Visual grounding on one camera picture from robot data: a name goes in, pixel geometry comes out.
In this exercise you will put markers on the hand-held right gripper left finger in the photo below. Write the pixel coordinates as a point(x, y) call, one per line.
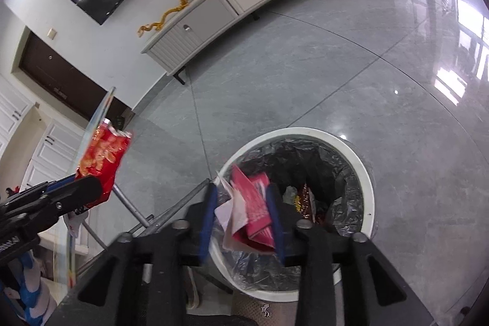
point(209, 223)

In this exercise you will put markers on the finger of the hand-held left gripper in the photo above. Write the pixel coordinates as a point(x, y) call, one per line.
point(76, 194)
point(57, 185)

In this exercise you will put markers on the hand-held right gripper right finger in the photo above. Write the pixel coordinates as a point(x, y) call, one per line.
point(276, 223)

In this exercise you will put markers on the red packet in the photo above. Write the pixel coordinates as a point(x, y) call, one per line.
point(256, 203)

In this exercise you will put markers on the red snack wrapper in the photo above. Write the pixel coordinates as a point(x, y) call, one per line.
point(105, 158)

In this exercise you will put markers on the black bin liner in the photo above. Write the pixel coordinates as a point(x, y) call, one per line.
point(332, 165)

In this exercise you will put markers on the white round trash bin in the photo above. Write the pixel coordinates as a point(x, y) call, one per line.
point(363, 173)

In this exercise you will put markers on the white storage cabinet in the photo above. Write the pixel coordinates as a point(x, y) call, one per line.
point(49, 150)

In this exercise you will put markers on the dark brown door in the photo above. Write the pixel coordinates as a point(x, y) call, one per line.
point(57, 74)

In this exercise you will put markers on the white television cabinet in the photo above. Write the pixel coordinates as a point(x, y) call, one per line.
point(206, 20)

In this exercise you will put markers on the metal table frame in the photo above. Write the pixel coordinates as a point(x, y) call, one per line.
point(133, 211)

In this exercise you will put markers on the white wall box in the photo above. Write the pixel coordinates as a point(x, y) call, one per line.
point(52, 34)

